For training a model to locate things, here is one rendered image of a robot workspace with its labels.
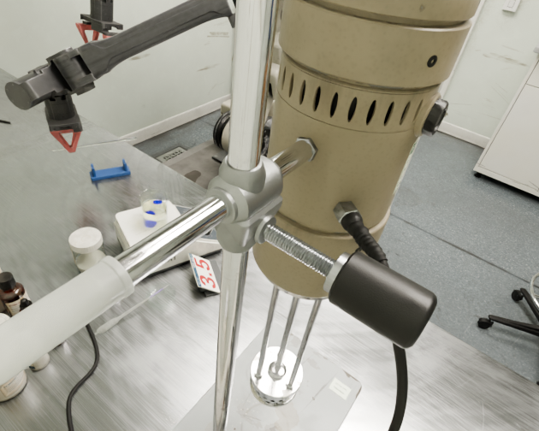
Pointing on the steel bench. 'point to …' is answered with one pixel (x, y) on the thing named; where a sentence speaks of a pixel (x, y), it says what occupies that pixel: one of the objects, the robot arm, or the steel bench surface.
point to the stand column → (240, 83)
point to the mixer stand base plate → (308, 401)
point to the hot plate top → (132, 230)
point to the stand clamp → (411, 309)
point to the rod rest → (109, 172)
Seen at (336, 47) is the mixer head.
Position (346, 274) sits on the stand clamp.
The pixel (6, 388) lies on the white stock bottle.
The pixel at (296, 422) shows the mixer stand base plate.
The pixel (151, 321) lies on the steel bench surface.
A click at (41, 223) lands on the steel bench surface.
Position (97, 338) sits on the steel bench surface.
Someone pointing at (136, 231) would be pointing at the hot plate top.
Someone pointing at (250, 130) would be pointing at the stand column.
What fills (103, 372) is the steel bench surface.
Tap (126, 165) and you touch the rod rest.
